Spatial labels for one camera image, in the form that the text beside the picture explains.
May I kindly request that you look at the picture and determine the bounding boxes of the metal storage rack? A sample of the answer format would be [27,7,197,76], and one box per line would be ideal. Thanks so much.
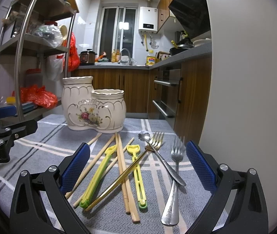
[0,0,77,127]

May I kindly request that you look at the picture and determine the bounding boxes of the clear plastic bag on shelf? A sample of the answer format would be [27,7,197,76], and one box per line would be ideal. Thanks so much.
[32,25,63,48]

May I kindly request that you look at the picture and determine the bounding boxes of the kitchen faucet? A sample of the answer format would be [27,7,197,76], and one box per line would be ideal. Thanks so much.
[118,48,133,66]

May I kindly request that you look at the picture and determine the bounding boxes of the green yellow plastic utensil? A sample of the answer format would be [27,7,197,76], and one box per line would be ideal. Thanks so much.
[79,145,117,209]

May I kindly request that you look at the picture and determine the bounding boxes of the white plastic bag hanging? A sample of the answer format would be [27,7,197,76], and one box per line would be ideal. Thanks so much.
[46,54,64,81]

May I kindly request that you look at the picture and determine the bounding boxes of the yellow tin can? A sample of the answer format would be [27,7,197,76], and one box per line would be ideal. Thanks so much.
[146,56,156,66]

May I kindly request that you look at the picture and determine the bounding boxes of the grey plaid table cloth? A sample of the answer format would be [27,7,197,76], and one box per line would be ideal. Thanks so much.
[0,113,229,234]

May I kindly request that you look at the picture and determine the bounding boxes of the silver metal fork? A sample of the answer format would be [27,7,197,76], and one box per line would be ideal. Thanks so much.
[161,137,185,226]

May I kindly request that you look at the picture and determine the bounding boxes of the wooden chopstick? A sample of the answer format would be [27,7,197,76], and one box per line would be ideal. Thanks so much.
[72,137,135,209]
[118,135,140,223]
[114,132,131,215]
[65,135,115,199]

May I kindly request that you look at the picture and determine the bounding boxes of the rice cooker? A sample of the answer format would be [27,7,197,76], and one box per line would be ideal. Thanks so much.
[79,49,97,66]

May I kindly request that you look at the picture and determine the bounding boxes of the red plastic bag hanging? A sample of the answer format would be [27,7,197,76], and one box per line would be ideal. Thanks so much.
[68,33,80,72]

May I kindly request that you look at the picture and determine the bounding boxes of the white refrigerator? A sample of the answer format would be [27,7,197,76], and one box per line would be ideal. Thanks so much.
[199,0,277,230]

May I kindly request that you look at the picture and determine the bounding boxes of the wooden base cabinets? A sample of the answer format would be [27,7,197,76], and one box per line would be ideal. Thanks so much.
[71,56,212,143]

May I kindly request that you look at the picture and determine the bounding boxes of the white floral ceramic utensil holder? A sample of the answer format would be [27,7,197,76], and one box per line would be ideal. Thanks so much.
[61,76,126,134]

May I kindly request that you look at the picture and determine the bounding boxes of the window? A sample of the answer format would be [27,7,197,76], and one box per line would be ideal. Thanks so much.
[98,6,137,62]

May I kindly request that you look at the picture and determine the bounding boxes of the wooden upper cabinets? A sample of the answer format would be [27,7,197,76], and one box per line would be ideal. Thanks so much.
[157,0,173,31]

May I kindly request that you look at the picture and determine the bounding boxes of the red plastic bag lower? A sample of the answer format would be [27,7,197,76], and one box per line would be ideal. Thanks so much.
[20,85,58,109]

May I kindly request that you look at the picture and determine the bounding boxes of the black wok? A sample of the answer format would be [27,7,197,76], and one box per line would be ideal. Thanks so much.
[169,41,194,56]

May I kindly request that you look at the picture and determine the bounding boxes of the black range hood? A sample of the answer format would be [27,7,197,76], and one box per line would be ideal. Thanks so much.
[169,0,211,39]

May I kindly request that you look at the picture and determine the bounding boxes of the white water heater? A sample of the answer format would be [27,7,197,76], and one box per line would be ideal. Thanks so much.
[138,6,158,33]

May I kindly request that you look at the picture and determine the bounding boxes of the built-in oven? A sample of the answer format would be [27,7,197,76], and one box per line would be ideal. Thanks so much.
[152,65,182,129]

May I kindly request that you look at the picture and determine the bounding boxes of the silver flower spoon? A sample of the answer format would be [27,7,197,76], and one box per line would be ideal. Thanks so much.
[138,133,186,186]

